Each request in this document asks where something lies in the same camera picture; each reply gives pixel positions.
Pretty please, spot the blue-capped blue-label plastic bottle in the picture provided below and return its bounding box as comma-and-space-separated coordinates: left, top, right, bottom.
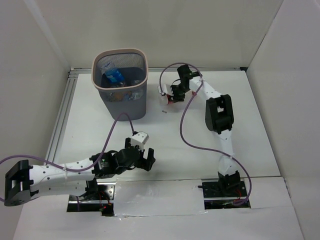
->
100, 61, 125, 86

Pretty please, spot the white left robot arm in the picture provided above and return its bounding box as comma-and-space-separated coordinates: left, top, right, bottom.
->
4, 137, 156, 207

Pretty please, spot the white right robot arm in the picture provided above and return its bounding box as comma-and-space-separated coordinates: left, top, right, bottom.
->
168, 64, 240, 196

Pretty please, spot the grey mesh waste bin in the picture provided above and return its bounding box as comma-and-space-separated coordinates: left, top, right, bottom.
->
91, 48, 149, 120

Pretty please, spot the red-label plastic bottle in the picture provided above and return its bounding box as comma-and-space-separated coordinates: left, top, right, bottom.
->
160, 92, 177, 105

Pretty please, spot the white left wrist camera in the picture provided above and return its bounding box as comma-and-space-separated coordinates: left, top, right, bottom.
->
130, 131, 149, 146

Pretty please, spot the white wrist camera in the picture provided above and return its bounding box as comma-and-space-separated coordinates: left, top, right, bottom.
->
157, 84, 168, 95
130, 131, 149, 146

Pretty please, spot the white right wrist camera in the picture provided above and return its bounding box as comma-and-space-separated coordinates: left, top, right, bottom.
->
157, 84, 168, 95

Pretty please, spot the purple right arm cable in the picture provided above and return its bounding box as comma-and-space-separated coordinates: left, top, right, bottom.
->
159, 62, 253, 207

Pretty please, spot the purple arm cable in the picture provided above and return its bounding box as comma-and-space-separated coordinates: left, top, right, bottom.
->
0, 112, 136, 213
159, 62, 253, 207

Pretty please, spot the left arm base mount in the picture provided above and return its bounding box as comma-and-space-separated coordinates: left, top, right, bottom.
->
66, 180, 116, 217

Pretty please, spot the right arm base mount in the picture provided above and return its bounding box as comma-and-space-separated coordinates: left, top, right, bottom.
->
197, 172, 251, 210

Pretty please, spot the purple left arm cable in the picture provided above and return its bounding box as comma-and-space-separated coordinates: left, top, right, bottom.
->
0, 112, 136, 213

